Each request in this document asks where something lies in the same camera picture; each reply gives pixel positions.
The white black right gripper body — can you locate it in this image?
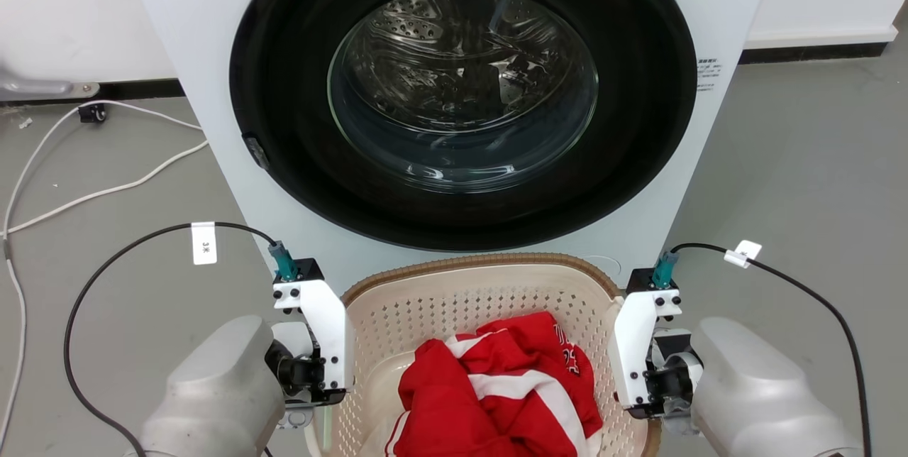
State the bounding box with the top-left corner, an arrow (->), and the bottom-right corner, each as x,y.
608,287 -> 705,420

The round black glass washer door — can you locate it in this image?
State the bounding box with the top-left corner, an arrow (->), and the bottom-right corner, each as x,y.
229,0 -> 698,253

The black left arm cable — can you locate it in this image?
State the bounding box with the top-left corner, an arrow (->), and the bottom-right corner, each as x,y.
63,221 -> 279,457

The white label on right cable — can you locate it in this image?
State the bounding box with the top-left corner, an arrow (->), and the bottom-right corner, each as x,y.
723,239 -> 763,270

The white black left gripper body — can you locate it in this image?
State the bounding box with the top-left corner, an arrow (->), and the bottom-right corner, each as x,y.
265,277 -> 356,409

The white power cable on floor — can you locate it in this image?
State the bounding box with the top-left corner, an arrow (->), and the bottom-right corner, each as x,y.
0,99 -> 211,457

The grey metal floor bracket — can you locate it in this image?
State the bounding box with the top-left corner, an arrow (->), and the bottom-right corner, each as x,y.
0,65 -> 101,102

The black washer door handle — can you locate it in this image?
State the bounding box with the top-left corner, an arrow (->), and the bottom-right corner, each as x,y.
242,132 -> 271,171

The teal left cable connector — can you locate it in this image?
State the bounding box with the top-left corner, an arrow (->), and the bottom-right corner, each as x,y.
267,240 -> 299,282

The white text sticker on washer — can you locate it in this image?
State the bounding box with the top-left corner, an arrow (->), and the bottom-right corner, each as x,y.
696,56 -> 724,93

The red and white garment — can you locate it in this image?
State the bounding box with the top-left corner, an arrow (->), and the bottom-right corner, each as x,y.
384,311 -> 604,457

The teal right cable connector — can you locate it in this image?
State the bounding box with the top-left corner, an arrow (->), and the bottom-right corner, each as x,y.
652,250 -> 680,290

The white label on left cable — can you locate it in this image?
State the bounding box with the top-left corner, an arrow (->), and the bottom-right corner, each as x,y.
191,221 -> 218,266

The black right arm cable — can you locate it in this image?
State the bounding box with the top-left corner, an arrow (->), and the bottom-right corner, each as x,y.
670,242 -> 873,457

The white label on cable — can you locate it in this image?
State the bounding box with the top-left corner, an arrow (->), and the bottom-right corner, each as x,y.
723,239 -> 763,270
191,221 -> 218,266

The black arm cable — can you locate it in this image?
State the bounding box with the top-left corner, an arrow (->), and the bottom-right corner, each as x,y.
670,242 -> 873,457
63,221 -> 279,457

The beige perforated plastic laundry basket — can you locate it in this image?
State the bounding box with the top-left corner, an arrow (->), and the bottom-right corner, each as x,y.
305,253 -> 665,457

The teal cable connector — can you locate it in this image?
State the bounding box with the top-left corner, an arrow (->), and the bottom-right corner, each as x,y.
267,240 -> 299,282
652,250 -> 680,290

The white front-load washing machine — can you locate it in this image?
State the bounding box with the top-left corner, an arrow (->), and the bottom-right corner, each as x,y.
117,0 -> 781,298

